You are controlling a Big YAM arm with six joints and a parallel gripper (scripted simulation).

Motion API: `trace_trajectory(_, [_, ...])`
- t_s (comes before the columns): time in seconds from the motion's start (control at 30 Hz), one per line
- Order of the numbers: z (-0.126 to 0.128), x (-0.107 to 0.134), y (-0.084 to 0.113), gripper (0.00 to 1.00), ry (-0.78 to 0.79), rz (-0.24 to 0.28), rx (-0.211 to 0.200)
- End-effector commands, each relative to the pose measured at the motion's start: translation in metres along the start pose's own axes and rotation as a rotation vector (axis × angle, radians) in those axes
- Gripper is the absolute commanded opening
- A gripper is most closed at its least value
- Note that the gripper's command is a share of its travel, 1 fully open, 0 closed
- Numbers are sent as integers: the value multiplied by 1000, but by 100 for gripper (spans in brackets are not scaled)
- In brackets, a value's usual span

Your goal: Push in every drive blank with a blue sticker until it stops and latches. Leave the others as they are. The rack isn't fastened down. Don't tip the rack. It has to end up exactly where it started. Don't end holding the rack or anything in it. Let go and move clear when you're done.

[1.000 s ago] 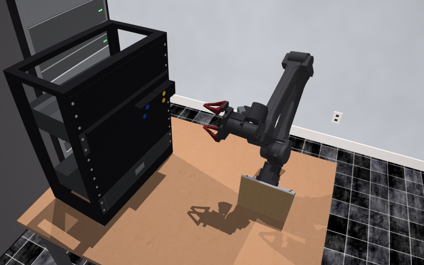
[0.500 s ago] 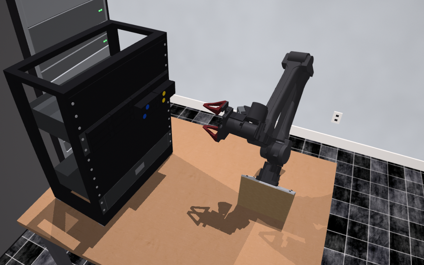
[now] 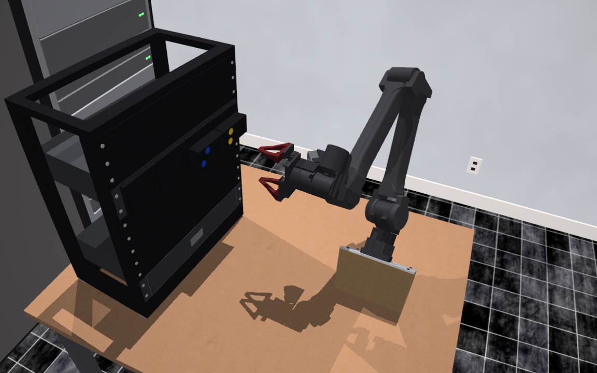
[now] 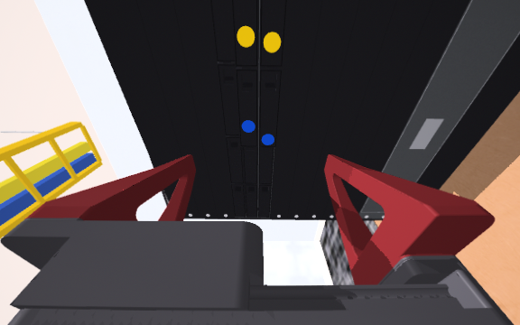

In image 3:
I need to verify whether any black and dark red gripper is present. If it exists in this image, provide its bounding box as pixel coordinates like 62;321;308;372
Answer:
258;142;317;202

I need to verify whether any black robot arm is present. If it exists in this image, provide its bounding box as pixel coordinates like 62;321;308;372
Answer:
295;67;432;263

